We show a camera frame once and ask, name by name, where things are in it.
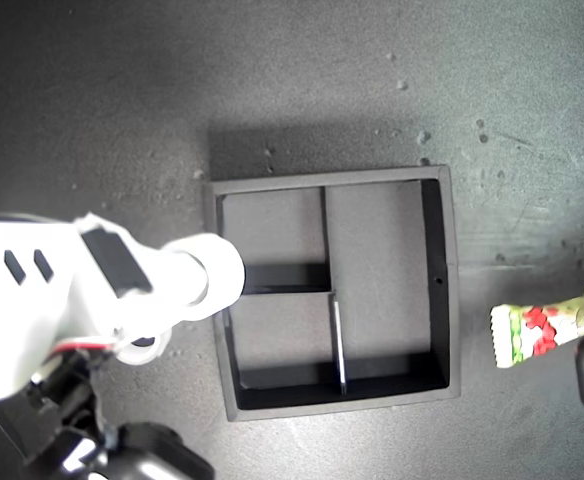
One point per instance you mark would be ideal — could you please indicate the printed wrapper snack bar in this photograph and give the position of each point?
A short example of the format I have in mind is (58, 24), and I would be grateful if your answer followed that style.
(532, 332)

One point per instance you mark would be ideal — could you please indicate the black tray with wells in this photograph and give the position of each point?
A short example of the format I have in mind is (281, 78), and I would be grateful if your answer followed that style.
(377, 240)

